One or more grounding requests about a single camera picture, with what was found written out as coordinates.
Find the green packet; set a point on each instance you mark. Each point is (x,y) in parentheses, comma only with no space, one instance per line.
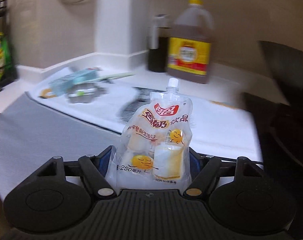
(7,60)

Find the pale green stick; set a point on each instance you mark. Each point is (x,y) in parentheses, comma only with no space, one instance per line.
(116,76)

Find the clear soy milk pouch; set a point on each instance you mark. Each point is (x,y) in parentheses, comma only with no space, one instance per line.
(151,130)

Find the cooking wine jug yellow label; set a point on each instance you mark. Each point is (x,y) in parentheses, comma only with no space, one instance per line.
(189,55)

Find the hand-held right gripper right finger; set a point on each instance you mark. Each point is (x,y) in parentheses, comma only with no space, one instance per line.
(195,162)

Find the teal box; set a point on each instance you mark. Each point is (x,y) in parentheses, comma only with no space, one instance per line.
(74,81)

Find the dark oil dispenser bottle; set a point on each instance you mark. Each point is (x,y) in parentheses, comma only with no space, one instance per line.
(157,52)

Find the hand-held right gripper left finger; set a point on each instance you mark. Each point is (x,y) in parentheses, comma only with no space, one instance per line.
(105,158)

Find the grey white patterned mat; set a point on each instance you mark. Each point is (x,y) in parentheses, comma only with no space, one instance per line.
(54,130)

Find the black wok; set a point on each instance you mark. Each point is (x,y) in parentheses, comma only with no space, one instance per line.
(291,85)

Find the black gas stove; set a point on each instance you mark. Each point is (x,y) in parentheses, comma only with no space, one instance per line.
(256,115)

